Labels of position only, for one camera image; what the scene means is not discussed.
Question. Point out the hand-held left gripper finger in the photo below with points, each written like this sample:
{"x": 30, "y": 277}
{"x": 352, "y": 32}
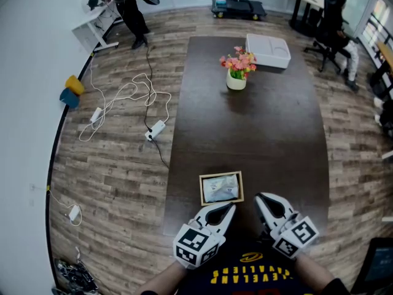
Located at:
{"x": 198, "y": 218}
{"x": 226, "y": 224}

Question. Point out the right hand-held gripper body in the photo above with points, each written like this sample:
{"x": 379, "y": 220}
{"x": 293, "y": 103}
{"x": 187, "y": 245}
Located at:
{"x": 294, "y": 235}

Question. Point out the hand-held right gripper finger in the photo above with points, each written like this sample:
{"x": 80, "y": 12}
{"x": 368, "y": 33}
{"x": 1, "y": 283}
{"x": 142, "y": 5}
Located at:
{"x": 288, "y": 210}
{"x": 261, "y": 218}

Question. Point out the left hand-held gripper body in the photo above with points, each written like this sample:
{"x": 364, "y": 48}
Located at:
{"x": 196, "y": 244}

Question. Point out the pale blue tissue pack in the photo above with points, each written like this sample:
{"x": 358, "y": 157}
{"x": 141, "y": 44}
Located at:
{"x": 221, "y": 187}

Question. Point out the small wooden tray box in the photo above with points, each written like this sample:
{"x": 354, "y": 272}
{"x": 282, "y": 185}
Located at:
{"x": 241, "y": 186}

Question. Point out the person's left forearm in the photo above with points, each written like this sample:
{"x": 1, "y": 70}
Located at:
{"x": 165, "y": 280}

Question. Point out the person's right forearm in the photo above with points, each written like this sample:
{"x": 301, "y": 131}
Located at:
{"x": 313, "y": 272}

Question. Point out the person's dark printed shirt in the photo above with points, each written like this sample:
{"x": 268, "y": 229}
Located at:
{"x": 251, "y": 278}

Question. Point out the dark brown table white legs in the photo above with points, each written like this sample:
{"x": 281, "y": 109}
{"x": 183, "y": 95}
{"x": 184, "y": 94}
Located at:
{"x": 245, "y": 134}

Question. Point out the black monitor screen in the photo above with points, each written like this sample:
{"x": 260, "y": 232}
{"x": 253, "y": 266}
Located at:
{"x": 377, "y": 266}

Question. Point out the pile of black equipment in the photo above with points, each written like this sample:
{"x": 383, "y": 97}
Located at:
{"x": 75, "y": 275}

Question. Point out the white pot of pink flowers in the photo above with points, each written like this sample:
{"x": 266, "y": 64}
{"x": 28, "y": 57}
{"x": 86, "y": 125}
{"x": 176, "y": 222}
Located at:
{"x": 235, "y": 83}

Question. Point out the white plastic bin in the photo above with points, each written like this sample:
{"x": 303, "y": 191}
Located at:
{"x": 267, "y": 52}

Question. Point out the black office chair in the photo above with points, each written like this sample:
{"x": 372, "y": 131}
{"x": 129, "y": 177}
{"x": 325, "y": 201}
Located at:
{"x": 325, "y": 41}

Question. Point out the teal waste bin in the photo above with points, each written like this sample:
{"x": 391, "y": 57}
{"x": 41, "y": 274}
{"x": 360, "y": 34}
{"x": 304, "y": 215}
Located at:
{"x": 69, "y": 98}

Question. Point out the yellow waste bin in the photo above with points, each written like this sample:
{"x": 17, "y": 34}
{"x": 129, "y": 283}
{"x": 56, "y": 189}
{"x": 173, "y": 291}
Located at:
{"x": 74, "y": 85}

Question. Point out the wooden top desk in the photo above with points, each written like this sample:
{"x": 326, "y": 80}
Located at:
{"x": 387, "y": 54}

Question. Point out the black flat cart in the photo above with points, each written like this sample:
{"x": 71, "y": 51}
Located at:
{"x": 238, "y": 8}

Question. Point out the white desk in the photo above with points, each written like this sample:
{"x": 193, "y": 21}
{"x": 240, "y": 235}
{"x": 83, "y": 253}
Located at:
{"x": 89, "y": 23}

